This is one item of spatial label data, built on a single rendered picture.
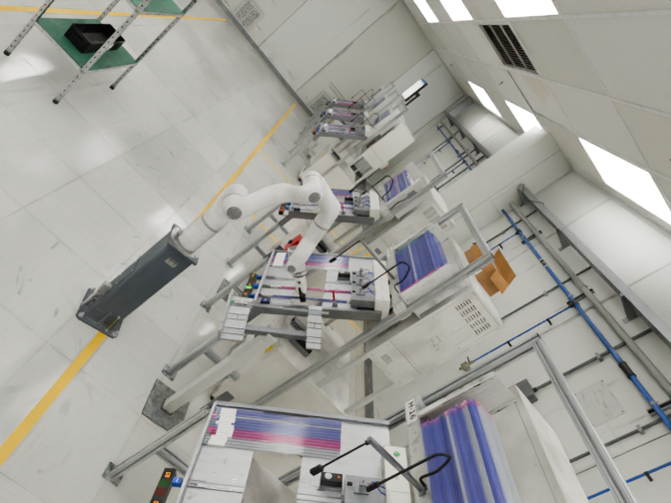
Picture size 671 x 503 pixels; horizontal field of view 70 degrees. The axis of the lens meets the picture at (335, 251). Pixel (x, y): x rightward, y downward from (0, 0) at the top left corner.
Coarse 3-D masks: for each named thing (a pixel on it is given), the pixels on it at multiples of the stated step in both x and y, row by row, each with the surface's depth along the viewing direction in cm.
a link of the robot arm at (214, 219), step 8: (224, 192) 237; (232, 192) 231; (240, 192) 232; (216, 200) 238; (216, 208) 236; (208, 216) 234; (216, 216) 234; (224, 216) 238; (208, 224) 234; (216, 224) 234; (224, 224) 238; (216, 232) 238
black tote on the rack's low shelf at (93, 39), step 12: (72, 24) 336; (84, 24) 352; (96, 24) 368; (108, 24) 385; (72, 36) 340; (84, 36) 339; (96, 36) 377; (108, 36) 391; (120, 36) 391; (84, 48) 343; (96, 48) 358; (108, 48) 375
